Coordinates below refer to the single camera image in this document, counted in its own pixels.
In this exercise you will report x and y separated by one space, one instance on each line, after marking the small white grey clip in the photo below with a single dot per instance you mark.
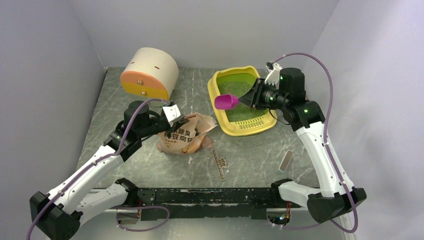
285 161

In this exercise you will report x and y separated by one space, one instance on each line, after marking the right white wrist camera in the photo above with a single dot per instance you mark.
273 76

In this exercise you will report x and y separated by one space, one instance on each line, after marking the white orange cylindrical bin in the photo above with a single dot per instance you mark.
151 73

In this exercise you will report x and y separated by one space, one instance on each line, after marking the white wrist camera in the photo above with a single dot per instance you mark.
273 76
172 113

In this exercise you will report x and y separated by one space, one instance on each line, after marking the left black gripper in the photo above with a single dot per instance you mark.
175 125

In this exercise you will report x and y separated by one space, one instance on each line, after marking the pink cat litter bag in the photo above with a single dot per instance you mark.
189 138

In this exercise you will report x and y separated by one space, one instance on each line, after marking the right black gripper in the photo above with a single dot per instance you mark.
253 97

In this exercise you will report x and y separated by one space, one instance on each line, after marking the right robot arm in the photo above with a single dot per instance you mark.
336 194

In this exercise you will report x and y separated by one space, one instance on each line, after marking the magenta plastic scoop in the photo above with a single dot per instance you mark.
226 102

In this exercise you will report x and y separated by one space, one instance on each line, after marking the torn bag top strip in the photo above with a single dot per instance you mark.
221 163

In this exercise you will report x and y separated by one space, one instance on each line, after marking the yellow green litter box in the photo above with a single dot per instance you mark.
241 120

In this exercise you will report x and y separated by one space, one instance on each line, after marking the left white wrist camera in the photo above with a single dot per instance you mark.
172 113

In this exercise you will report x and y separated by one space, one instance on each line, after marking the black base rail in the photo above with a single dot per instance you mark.
257 203

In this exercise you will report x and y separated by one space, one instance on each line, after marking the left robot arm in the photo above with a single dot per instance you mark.
60 212

